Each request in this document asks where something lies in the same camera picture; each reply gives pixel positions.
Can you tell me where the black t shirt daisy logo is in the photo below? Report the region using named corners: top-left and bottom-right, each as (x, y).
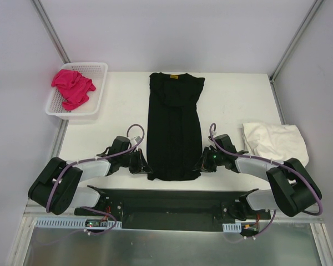
top-left (147, 73), bottom-right (205, 181)

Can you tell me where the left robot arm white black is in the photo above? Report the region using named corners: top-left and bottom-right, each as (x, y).
top-left (28, 136), bottom-right (153, 216)

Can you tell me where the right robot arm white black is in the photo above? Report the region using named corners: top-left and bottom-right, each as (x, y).
top-left (194, 134), bottom-right (323, 220)

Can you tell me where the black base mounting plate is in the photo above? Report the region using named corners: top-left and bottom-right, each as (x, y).
top-left (73, 188), bottom-right (273, 231)

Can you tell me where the folded white t shirt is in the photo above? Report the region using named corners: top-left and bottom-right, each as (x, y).
top-left (242, 122), bottom-right (309, 166)

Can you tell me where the pink t shirt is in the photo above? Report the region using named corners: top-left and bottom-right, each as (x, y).
top-left (51, 69), bottom-right (96, 111)

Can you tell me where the white plastic basket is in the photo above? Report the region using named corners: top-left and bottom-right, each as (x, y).
top-left (46, 62), bottom-right (108, 120)

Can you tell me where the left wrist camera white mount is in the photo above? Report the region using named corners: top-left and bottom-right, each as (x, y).
top-left (129, 136), bottom-right (142, 146)

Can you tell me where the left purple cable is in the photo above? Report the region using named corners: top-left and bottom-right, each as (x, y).
top-left (33, 124), bottom-right (144, 246)

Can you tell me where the right white cable duct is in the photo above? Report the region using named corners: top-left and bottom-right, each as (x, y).
top-left (222, 222), bottom-right (242, 233)

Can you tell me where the white cable duct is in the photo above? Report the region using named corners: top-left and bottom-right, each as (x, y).
top-left (222, 222), bottom-right (242, 233)
top-left (36, 217), bottom-right (122, 230)

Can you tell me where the left white cable duct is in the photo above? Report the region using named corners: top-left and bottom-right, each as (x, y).
top-left (36, 217), bottom-right (122, 230)

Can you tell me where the aluminium rail extrusion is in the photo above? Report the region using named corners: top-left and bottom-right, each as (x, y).
top-left (23, 204), bottom-right (325, 223)

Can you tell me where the left aluminium frame post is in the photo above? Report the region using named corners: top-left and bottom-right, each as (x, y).
top-left (30, 0), bottom-right (71, 64)

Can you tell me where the aluminium frame post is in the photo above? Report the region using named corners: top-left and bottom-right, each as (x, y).
top-left (269, 0), bottom-right (325, 83)
top-left (30, 0), bottom-right (71, 64)

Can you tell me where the right aluminium frame post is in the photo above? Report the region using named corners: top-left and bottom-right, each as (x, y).
top-left (269, 0), bottom-right (325, 83)

